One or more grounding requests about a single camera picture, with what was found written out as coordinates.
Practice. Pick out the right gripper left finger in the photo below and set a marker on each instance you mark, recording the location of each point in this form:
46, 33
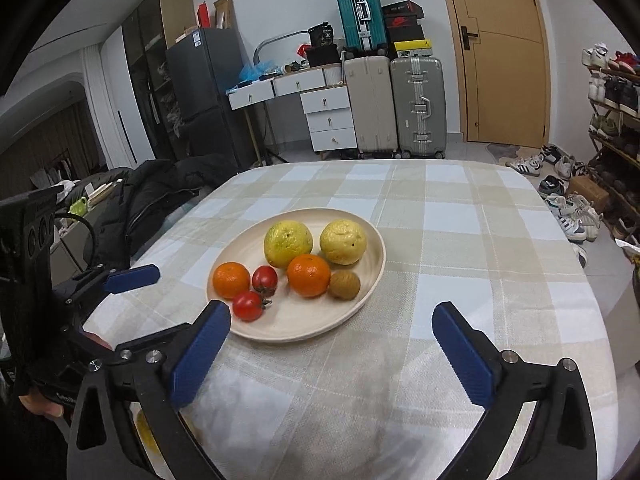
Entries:
104, 442

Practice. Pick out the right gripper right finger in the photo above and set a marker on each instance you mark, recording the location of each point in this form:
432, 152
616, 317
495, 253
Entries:
559, 442

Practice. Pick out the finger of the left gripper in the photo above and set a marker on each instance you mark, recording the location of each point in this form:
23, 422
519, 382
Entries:
172, 345
125, 279

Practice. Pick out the red tomato with stem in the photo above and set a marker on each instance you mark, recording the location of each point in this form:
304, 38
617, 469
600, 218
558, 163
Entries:
249, 306

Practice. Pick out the orange mandarin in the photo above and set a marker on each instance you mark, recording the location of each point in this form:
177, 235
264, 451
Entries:
230, 279
308, 275

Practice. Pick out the small red tomato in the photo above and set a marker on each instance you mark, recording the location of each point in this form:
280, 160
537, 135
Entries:
265, 281

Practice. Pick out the yellow guava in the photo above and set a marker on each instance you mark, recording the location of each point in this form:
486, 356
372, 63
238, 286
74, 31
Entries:
285, 240

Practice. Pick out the small brown longan fruit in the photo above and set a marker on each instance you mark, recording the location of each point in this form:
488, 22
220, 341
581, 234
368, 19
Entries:
344, 285

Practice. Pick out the yellow-green guava front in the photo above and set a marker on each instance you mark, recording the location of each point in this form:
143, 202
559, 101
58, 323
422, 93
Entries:
343, 242

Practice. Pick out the person's left hand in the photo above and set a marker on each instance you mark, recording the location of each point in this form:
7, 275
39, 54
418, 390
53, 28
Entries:
37, 404

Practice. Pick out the black jacket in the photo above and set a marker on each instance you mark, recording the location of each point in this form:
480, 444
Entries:
144, 198

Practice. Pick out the cream round plate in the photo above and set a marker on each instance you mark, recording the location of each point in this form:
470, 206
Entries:
292, 317

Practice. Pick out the black refrigerator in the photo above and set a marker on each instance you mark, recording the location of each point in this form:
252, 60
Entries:
203, 66

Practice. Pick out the white drawer desk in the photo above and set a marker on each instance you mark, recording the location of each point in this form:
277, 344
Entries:
324, 98

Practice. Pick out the beige suitcase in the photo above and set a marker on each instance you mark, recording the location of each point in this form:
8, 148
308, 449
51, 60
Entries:
371, 98

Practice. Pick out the silver aluminium suitcase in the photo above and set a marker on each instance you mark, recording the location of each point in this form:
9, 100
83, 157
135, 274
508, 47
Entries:
420, 106

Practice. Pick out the teal suitcase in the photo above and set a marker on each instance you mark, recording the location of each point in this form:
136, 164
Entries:
363, 27

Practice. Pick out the wooden shoe rack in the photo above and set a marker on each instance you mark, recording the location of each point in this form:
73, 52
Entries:
613, 93

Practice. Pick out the stack of shoe boxes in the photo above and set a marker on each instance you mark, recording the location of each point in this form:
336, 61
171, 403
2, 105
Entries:
402, 23

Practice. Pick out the wooden door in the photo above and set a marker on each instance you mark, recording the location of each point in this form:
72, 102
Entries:
502, 69

